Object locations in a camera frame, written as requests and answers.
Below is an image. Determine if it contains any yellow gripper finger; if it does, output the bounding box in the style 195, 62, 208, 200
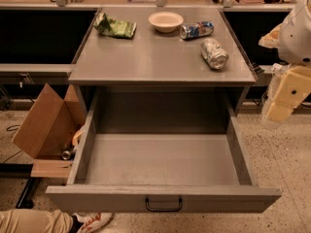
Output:
261, 65, 311, 124
259, 25, 281, 49

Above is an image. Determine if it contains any silver 7up can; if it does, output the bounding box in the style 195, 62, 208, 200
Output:
200, 38, 228, 70

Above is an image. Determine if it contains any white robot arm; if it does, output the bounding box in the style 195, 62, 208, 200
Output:
259, 0, 311, 128

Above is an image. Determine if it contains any blue pepsi can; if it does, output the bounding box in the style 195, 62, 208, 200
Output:
180, 21, 214, 40

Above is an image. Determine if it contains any grey cabinet with top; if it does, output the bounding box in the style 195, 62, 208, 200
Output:
68, 5, 257, 117

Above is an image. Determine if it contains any open grey top drawer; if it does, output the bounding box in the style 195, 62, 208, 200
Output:
47, 88, 281, 213

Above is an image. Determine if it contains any can inside cardboard box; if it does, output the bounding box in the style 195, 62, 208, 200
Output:
62, 149, 76, 160

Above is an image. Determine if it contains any green chip bag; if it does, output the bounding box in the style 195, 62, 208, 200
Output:
93, 13, 137, 39

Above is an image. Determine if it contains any brown cardboard box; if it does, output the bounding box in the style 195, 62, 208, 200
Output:
13, 83, 87, 179

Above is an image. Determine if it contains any white red sneaker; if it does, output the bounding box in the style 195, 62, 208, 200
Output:
71, 213, 114, 233

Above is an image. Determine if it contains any person's beige trouser leg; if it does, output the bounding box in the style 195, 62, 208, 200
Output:
0, 209, 73, 233

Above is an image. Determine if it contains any black drawer handle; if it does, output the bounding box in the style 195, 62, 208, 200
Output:
145, 197, 183, 213

